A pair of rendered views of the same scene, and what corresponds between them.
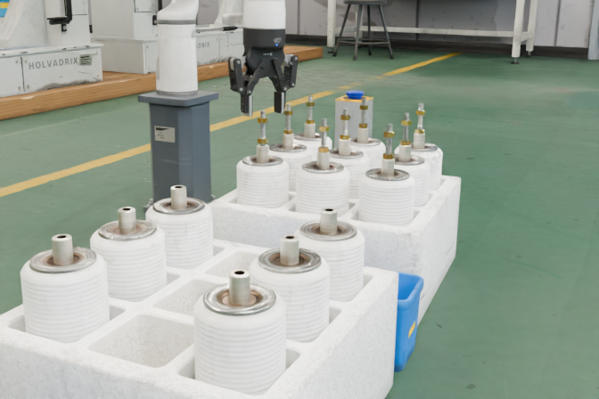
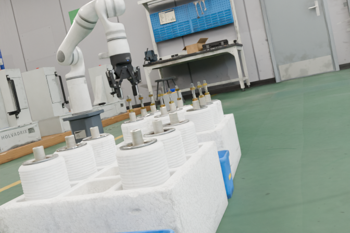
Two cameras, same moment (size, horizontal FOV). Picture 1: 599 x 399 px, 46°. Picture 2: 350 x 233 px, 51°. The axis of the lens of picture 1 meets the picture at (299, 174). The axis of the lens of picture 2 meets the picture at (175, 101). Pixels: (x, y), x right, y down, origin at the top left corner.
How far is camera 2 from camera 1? 0.22 m
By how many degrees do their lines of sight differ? 13
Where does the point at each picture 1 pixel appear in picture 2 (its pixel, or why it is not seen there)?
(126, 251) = (73, 154)
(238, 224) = not seen: hidden behind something
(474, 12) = (217, 74)
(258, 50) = (119, 65)
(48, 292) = (35, 173)
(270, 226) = not seen: hidden behind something
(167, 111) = (79, 122)
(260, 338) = (153, 157)
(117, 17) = (43, 107)
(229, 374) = (141, 180)
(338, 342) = (194, 163)
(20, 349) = (25, 207)
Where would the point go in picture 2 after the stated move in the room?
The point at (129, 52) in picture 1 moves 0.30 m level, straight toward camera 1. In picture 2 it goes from (53, 124) to (53, 125)
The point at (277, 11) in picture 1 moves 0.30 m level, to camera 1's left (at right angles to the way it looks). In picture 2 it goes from (124, 44) to (37, 61)
